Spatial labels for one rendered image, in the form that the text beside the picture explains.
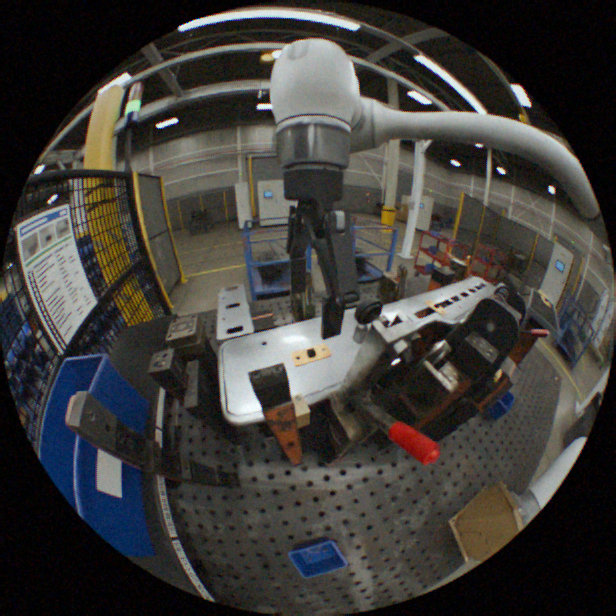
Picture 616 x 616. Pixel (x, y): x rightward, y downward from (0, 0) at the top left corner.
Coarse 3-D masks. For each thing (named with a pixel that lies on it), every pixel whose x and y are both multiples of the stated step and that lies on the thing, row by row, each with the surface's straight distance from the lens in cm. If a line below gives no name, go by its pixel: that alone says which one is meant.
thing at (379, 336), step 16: (368, 304) 16; (368, 320) 17; (384, 320) 15; (400, 320) 16; (368, 336) 15; (384, 336) 13; (400, 336) 14; (368, 352) 16; (384, 352) 14; (400, 352) 15; (352, 368) 19; (368, 368) 17; (384, 368) 19; (352, 384) 21; (368, 384) 22
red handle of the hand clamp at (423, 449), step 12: (360, 396) 25; (360, 408) 24; (372, 408) 23; (372, 420) 23; (384, 420) 21; (396, 420) 21; (396, 432) 20; (408, 432) 19; (408, 444) 19; (420, 444) 19; (432, 444) 19; (420, 456) 19; (432, 456) 19
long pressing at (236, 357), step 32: (448, 288) 89; (320, 320) 48; (352, 320) 49; (416, 320) 57; (448, 320) 64; (224, 352) 43; (256, 352) 41; (288, 352) 40; (352, 352) 41; (224, 384) 38; (320, 384) 35; (224, 416) 35; (256, 416) 33
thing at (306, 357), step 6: (306, 348) 40; (312, 348) 39; (318, 348) 40; (324, 348) 40; (294, 354) 39; (300, 354) 39; (306, 354) 39; (312, 354) 38; (318, 354) 39; (324, 354) 39; (330, 354) 39; (294, 360) 38; (300, 360) 38; (306, 360) 38; (312, 360) 38
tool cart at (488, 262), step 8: (488, 248) 479; (496, 248) 505; (488, 256) 507; (472, 264) 489; (488, 264) 465; (496, 264) 508; (472, 272) 488; (480, 272) 493; (488, 280) 493; (496, 280) 529
